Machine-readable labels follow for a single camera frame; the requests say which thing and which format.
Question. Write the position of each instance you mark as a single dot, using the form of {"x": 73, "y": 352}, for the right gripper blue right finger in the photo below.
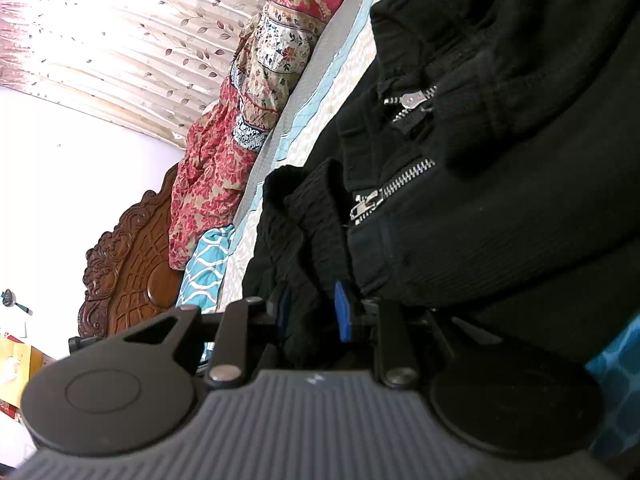
{"x": 380, "y": 333}

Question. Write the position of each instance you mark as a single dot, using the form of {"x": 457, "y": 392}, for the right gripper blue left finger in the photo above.
{"x": 247, "y": 338}

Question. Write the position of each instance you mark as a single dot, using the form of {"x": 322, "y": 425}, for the black pants with zippers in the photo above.
{"x": 483, "y": 174}

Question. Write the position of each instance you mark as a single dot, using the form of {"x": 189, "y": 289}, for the teal lattice pillow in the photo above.
{"x": 205, "y": 270}

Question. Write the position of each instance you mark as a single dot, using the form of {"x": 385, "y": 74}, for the carved wooden headboard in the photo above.
{"x": 128, "y": 278}

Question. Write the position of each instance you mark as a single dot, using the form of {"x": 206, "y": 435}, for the patchwork floral quilt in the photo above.
{"x": 223, "y": 144}

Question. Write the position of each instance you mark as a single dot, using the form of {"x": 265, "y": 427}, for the purple yoga mat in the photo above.
{"x": 616, "y": 369}

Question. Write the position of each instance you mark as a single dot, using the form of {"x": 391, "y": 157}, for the patterned bedspread with text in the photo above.
{"x": 342, "y": 54}

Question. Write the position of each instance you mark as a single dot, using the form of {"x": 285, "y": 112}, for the leaf print curtain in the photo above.
{"x": 152, "y": 66}

